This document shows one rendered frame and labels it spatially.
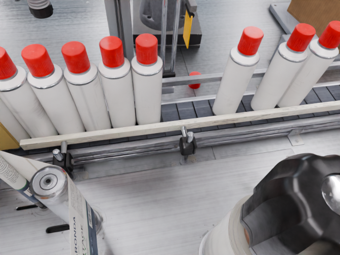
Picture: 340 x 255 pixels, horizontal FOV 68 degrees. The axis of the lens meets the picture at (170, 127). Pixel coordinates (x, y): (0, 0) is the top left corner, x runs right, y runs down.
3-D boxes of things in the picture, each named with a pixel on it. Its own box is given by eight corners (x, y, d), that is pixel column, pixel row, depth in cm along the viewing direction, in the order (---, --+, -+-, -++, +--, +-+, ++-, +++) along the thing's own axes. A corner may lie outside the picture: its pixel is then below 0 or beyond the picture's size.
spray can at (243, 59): (215, 121, 55) (244, 43, 38) (209, 103, 57) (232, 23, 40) (238, 119, 55) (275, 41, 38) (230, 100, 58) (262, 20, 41)
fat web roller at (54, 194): (72, 240, 40) (21, 206, 24) (73, 211, 43) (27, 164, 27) (101, 235, 41) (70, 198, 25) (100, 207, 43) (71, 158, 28)
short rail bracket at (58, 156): (66, 187, 50) (44, 160, 40) (67, 159, 53) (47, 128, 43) (83, 184, 50) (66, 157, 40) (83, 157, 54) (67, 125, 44)
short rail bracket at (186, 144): (178, 169, 53) (184, 141, 43) (175, 157, 55) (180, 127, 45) (193, 167, 54) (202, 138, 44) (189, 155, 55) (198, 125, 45)
